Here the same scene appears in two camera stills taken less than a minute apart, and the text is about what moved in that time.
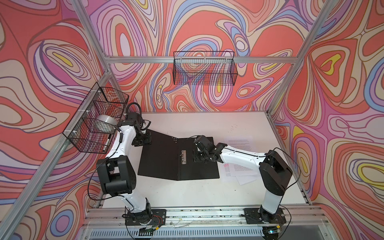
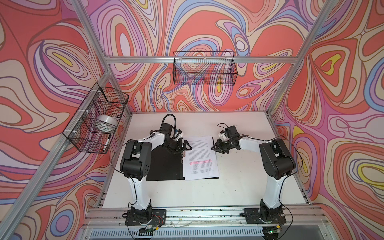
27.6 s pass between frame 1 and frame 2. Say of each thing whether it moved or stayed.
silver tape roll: stayed
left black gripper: moved
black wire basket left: stayed
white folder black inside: stayed
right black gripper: moved
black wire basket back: stayed
